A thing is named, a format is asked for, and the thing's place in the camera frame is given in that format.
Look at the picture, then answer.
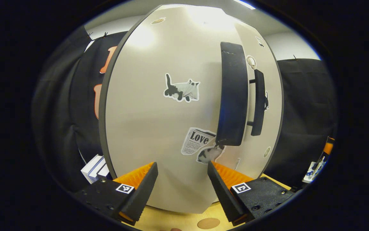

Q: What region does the ceiling light strip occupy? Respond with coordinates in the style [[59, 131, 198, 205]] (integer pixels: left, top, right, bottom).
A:
[[232, 0, 256, 10]]

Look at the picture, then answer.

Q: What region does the white tray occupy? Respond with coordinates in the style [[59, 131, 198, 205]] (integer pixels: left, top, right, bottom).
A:
[[302, 160, 319, 184]]

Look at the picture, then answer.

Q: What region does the black right door handle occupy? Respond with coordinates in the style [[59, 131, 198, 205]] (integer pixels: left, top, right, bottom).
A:
[[248, 69, 266, 136]]

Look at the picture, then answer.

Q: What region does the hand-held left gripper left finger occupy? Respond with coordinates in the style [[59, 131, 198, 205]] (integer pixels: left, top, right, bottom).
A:
[[74, 162, 158, 226]]

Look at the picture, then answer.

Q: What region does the white book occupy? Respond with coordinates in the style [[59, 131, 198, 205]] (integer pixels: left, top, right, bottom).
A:
[[81, 154, 103, 183]]

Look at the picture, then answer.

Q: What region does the black left door handle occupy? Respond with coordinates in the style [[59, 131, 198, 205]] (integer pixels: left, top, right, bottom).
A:
[[215, 42, 249, 147]]

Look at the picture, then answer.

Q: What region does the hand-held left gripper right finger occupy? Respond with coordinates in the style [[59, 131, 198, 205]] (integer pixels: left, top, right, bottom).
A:
[[207, 161, 295, 227]]

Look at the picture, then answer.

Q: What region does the black door handle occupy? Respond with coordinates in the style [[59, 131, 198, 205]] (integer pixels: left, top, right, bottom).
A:
[[248, 69, 266, 136], [215, 42, 249, 147]]

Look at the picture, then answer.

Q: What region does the round brown coaster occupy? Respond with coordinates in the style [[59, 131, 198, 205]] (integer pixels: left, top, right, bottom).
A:
[[197, 218, 221, 229]]

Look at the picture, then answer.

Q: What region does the blue grey book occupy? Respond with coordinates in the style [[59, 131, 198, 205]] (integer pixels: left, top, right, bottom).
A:
[[88, 157, 107, 182]]

